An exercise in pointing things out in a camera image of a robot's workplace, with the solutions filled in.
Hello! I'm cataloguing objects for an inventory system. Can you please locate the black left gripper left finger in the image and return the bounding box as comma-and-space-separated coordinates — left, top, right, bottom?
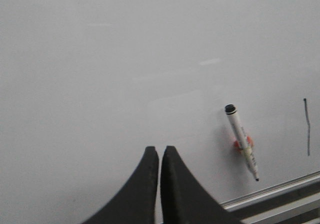
84, 146, 159, 223

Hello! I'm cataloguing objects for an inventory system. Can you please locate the red round magnet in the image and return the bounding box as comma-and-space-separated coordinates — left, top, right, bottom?
233, 136, 254, 152

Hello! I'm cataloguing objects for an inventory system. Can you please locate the white whiteboard with aluminium frame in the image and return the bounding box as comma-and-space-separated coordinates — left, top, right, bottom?
0, 0, 320, 223

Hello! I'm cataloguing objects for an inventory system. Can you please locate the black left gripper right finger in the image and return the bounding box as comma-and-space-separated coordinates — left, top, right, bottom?
160, 146, 241, 223

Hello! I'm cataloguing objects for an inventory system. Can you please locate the white whiteboard marker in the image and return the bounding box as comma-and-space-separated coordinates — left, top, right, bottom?
224, 104, 260, 181

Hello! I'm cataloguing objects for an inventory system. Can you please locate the white metal stand frame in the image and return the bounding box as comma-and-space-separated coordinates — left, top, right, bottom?
241, 193, 320, 223

